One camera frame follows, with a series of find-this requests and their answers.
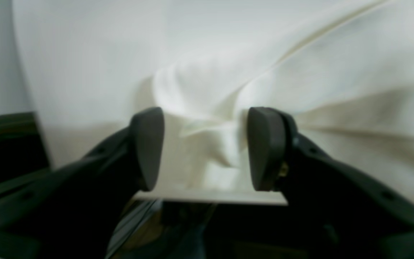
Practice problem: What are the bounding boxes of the white printed t-shirt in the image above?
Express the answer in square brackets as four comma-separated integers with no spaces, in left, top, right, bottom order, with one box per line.
[13,0,414,204]

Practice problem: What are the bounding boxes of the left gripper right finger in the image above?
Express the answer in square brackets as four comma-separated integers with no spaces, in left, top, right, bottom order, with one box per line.
[247,107,414,259]

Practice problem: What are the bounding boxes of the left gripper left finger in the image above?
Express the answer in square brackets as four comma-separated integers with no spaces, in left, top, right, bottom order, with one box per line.
[0,108,165,259]

